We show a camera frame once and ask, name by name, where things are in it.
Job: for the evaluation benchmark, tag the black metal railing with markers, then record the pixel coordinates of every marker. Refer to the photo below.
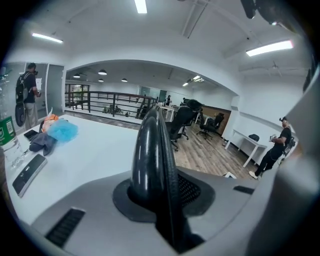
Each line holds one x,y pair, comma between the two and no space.
112,100

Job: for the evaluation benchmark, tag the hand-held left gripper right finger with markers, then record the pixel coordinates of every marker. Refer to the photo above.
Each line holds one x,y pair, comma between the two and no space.
225,200

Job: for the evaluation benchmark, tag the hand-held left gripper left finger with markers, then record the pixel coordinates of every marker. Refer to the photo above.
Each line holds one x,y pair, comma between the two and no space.
100,212

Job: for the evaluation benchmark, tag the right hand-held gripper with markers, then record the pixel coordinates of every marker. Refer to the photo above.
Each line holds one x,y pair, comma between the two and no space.
290,200

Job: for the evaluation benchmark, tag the orange and white bag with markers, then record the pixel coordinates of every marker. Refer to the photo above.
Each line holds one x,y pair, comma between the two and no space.
48,121

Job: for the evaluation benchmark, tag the black office chair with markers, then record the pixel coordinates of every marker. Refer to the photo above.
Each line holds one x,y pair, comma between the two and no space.
211,125
183,120

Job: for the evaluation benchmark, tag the small black smartphone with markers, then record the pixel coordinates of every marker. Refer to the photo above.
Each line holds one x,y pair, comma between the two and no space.
31,134

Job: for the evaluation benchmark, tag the black bag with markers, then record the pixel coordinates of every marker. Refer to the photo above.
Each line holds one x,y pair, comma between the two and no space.
254,137

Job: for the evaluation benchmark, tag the black smartphone silver edge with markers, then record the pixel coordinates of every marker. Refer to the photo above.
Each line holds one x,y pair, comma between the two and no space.
28,175

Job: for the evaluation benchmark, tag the long white desk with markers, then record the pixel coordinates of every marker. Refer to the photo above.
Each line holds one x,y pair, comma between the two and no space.
250,146

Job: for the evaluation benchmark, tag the clear green-label water bottle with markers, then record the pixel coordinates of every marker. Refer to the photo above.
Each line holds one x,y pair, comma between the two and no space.
7,135

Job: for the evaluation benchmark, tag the white square table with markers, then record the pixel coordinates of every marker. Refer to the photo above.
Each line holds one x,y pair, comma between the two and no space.
100,155

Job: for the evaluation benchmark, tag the long ceiling light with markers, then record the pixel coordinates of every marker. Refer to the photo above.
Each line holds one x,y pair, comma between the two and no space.
47,38
270,48
140,5

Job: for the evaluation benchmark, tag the grey cloth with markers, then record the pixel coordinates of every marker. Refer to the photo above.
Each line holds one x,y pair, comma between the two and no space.
43,143

